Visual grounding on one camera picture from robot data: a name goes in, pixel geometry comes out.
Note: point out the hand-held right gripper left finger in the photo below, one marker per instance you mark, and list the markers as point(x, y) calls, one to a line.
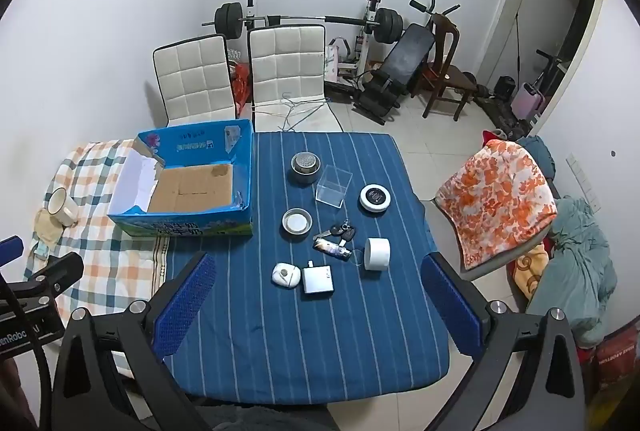
point(185, 306)

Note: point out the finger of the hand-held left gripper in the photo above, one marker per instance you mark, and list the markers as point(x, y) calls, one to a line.
point(11, 248)
point(55, 273)

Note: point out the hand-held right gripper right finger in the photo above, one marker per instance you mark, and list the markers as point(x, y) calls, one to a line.
point(450, 306)

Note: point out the white tape roll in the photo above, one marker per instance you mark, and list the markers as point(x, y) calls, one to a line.
point(376, 254)

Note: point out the round white black-topped case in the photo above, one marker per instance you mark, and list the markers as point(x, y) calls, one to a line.
point(375, 198)

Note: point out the grey charger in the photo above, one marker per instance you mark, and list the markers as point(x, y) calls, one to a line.
point(317, 279)

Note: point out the metal tin lid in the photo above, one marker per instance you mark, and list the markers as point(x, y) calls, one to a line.
point(296, 222)

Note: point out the blue cardboard box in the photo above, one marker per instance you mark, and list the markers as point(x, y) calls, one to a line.
point(200, 146)

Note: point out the clear plastic box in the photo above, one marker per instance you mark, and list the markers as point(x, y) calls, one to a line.
point(334, 186)

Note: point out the metal tin with strainer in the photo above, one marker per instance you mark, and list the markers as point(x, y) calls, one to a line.
point(305, 168)

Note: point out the beige cloth coaster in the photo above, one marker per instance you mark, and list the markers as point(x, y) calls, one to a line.
point(47, 231)

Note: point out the plaid cloth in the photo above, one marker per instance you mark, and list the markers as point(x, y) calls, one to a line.
point(100, 261)

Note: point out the white mug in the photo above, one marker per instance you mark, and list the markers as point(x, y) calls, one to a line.
point(62, 207)

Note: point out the yellow orange blanket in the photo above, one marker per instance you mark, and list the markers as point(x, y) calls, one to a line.
point(530, 276)

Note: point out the blue striped tablecloth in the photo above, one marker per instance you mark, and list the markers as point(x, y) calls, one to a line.
point(280, 336)

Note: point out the small white earbud case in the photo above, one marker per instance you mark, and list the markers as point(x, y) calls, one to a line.
point(286, 275)

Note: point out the orange floral blanket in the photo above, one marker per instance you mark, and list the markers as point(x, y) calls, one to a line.
point(500, 201)

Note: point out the silver black lighter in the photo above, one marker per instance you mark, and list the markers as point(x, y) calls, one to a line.
point(331, 249)

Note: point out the bunch of keys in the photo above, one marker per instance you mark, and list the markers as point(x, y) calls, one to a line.
point(341, 232)

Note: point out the light teal blanket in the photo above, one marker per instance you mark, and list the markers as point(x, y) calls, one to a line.
point(580, 271)

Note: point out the red carton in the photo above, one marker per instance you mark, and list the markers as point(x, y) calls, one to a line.
point(615, 356)

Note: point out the dark teal garment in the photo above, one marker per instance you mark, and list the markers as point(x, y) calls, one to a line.
point(537, 156)

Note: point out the pink suitcase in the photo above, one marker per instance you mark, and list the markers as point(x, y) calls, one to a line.
point(527, 103)

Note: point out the white padded chair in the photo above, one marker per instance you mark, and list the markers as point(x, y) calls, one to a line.
point(192, 81)
point(285, 61)

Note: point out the red bag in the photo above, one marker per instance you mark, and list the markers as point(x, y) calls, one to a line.
point(241, 86)

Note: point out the brown wooden chair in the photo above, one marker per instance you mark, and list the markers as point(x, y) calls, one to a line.
point(452, 78)

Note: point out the black weight bench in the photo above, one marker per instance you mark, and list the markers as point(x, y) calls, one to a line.
point(407, 56)

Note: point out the white green shopping bag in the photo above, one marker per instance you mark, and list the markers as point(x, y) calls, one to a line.
point(336, 61)

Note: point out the black barbell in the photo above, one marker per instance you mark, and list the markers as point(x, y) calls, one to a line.
point(227, 17)

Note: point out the white barbell rack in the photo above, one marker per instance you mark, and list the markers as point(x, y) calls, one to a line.
point(372, 11)

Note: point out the white wall sockets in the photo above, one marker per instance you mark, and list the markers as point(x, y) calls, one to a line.
point(582, 181)

